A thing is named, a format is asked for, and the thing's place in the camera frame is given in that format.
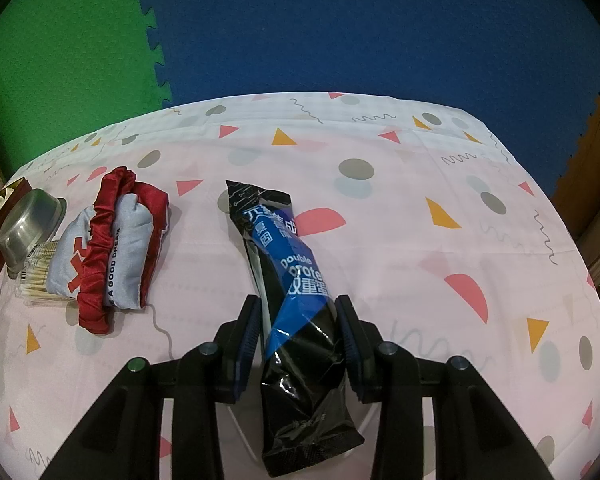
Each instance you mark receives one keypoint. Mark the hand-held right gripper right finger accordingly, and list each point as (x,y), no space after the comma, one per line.
(350,345)

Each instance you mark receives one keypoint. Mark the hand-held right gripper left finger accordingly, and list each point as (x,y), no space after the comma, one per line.
(247,340)

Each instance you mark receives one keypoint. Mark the blue black snack packet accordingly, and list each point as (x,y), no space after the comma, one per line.
(300,270)

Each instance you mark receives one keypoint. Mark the red grey sleep mask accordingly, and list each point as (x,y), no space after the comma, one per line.
(120,240)

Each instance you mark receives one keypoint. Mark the pack of cotton swabs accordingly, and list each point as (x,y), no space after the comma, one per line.
(37,280)

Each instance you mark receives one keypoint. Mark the steel bowl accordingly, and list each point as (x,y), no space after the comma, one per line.
(30,220)

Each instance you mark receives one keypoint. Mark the orange foam mat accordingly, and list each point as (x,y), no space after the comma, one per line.
(595,150)

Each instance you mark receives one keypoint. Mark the blue foam mat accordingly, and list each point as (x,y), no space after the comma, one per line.
(380,25)

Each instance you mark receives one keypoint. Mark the green foam mat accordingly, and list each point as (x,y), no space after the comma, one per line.
(70,60)

